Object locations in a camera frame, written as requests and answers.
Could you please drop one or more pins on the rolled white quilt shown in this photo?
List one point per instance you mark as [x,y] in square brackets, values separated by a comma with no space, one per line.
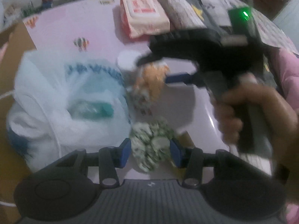
[181,14]

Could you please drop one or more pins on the brown cardboard box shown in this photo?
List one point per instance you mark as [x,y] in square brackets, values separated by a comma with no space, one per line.
[13,167]

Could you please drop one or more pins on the green floral scrunchie cloth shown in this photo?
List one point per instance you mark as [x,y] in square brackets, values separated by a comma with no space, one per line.
[150,143]

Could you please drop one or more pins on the pink wet wipes pack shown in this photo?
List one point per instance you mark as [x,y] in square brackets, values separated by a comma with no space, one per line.
[142,18]

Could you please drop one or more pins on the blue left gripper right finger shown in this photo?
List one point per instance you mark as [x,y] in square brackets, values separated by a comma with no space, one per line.
[178,154]

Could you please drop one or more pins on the orange striped knotted cloth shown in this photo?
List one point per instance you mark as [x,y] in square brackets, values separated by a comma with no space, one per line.
[148,86]

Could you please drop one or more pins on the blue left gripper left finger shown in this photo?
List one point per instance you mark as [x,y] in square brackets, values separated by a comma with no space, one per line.
[125,152]

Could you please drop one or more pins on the person right hand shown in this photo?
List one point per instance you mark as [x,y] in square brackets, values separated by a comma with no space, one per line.
[274,122]

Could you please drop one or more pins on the white plastic shopping bag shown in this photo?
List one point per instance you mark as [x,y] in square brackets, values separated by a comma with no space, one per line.
[64,102]

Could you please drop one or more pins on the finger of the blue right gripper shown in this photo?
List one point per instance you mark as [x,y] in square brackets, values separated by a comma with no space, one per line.
[178,79]

